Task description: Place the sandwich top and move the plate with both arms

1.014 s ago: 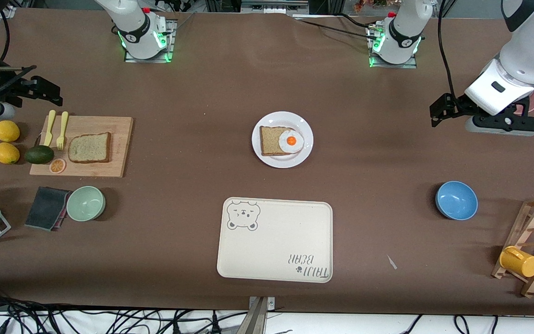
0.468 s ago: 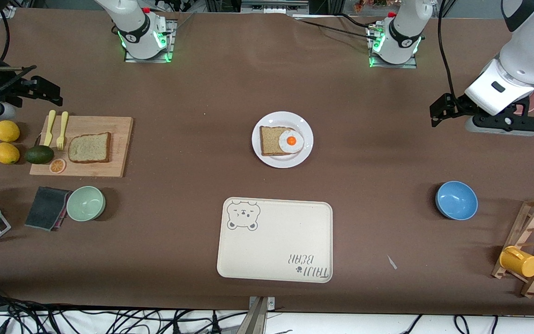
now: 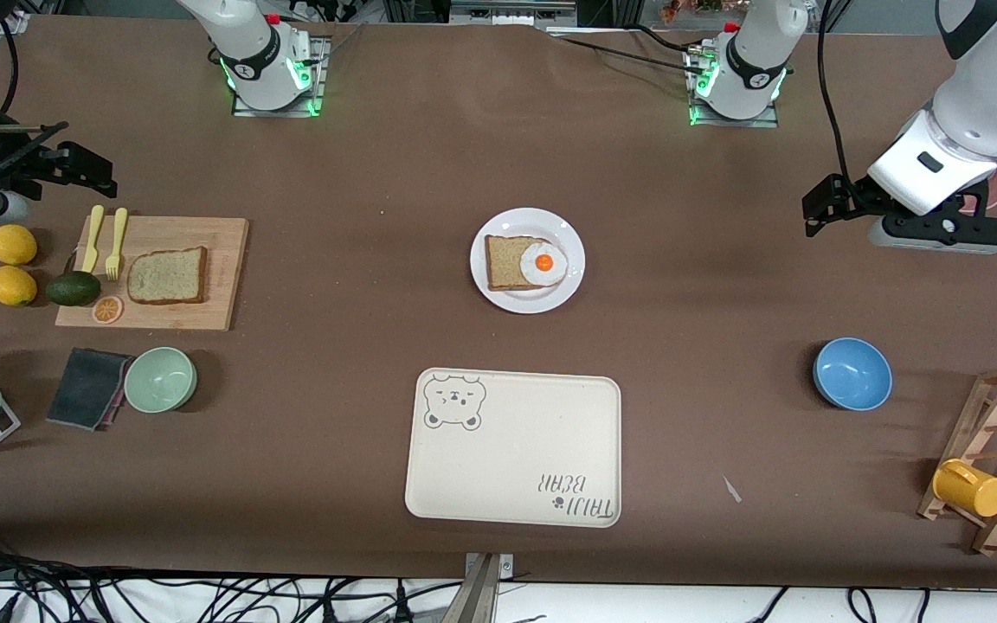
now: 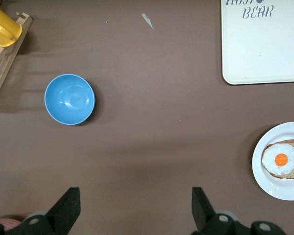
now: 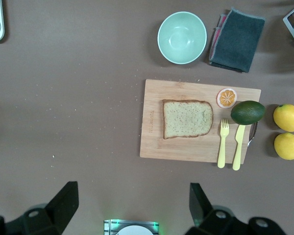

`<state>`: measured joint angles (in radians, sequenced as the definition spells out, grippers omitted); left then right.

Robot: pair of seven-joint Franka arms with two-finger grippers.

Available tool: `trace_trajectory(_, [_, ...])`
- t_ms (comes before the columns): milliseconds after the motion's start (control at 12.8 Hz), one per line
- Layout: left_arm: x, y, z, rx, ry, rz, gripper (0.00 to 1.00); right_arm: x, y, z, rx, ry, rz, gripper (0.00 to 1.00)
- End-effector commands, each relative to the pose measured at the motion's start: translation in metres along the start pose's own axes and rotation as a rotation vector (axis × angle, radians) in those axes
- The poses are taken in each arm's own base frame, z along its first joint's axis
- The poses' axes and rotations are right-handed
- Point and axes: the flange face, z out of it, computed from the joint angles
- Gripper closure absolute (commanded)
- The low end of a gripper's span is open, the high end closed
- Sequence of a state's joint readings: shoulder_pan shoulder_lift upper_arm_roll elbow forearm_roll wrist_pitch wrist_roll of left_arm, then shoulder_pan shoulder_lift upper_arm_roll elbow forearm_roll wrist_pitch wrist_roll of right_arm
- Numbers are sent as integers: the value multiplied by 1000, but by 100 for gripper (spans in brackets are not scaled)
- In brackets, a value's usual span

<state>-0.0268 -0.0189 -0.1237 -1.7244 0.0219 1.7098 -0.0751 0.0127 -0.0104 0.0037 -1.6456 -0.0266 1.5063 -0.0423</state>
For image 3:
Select brown bread slice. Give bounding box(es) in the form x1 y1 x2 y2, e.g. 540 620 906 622
485 234 556 292
126 246 209 305

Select fried egg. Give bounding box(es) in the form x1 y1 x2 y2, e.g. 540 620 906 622
519 242 569 288

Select round white plate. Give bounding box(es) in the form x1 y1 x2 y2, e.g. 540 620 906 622
470 208 587 314

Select pale yellow plastic knife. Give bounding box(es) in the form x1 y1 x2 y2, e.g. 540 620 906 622
81 204 106 274

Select pale yellow plastic fork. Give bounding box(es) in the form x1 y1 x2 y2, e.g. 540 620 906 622
105 207 130 281

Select yellow lemon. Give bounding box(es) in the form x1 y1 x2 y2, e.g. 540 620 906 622
0 266 38 307
0 224 39 266

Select dark green avocado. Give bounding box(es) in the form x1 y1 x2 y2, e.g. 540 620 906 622
46 271 103 307

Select wooden cutting board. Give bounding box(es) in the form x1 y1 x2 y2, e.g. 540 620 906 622
55 216 250 331

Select blue bowl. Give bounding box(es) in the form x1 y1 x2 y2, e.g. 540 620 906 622
813 337 893 412

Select dark grey folded cloth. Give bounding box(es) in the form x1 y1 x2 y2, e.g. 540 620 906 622
46 348 134 432

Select pale green bowl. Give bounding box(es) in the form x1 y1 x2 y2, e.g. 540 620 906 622
124 347 198 414

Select yellow mug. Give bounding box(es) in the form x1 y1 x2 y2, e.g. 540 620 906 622
932 459 997 518

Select grey equipment box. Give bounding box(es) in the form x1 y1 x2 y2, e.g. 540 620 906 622
449 0 579 27

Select cream bear print tray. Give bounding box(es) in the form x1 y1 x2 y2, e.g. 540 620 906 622
404 368 622 529

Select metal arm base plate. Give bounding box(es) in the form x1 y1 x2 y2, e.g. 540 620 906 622
232 35 331 118
685 43 781 129

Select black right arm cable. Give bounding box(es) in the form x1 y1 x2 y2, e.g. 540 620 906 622
0 17 71 196

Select aluminium frame rail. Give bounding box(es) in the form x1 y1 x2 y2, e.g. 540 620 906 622
0 13 30 92

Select black base power cable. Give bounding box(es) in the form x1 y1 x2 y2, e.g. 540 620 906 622
546 26 707 79

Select tangled black floor cables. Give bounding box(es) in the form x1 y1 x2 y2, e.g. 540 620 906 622
0 554 551 623

